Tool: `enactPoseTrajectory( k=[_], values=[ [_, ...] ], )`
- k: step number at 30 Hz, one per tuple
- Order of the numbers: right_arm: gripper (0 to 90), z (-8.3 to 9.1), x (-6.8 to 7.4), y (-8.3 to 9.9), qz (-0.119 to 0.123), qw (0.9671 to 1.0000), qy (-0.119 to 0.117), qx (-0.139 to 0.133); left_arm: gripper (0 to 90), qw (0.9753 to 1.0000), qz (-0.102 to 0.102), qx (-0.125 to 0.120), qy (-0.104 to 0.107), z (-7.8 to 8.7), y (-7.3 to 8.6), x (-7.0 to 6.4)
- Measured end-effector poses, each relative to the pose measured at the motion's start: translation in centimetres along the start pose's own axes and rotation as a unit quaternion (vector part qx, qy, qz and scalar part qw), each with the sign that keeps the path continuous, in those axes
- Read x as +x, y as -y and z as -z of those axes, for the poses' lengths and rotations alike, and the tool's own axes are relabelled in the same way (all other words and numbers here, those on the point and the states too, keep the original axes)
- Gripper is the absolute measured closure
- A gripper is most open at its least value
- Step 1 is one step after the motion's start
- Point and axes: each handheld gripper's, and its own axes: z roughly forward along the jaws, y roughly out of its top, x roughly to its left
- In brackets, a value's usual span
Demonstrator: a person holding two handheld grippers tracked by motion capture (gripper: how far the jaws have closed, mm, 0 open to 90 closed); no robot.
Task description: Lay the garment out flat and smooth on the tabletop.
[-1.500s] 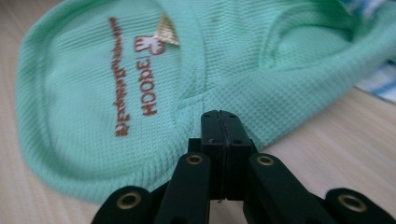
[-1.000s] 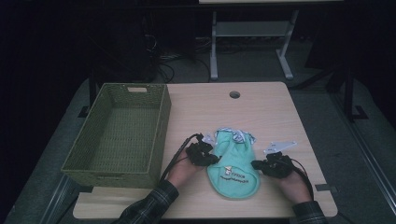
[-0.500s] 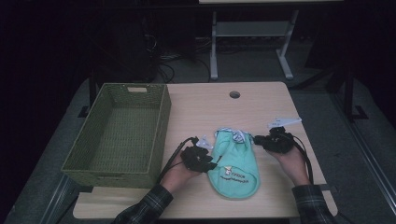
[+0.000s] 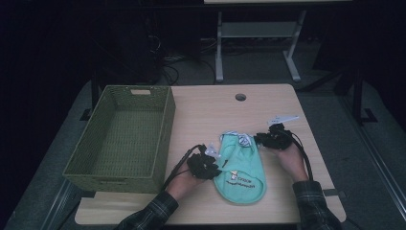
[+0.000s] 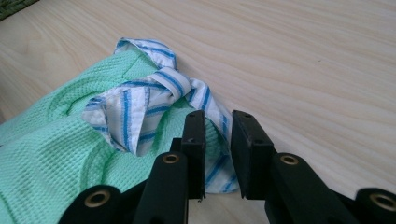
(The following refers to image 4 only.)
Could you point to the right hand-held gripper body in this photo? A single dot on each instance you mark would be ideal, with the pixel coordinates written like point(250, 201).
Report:
point(277, 139)

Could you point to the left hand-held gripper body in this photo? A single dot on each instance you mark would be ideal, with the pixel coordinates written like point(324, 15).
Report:
point(201, 166)

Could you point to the mint green baby garment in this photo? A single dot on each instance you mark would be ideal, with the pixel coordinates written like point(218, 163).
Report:
point(241, 172)

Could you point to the green woven basket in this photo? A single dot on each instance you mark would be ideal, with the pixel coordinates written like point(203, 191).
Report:
point(121, 140)

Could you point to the person's left hand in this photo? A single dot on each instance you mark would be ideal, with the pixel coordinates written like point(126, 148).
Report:
point(183, 187)

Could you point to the person's right hand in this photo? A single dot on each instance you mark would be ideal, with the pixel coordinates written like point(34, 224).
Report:
point(292, 163)

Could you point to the grey tape strip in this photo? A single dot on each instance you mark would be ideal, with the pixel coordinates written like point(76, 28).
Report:
point(335, 192)

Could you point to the aluminium floor rail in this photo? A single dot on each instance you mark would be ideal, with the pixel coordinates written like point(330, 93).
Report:
point(57, 207)
point(376, 159)

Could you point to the grey metal table frame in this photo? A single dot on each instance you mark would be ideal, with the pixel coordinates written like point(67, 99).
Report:
point(258, 30)

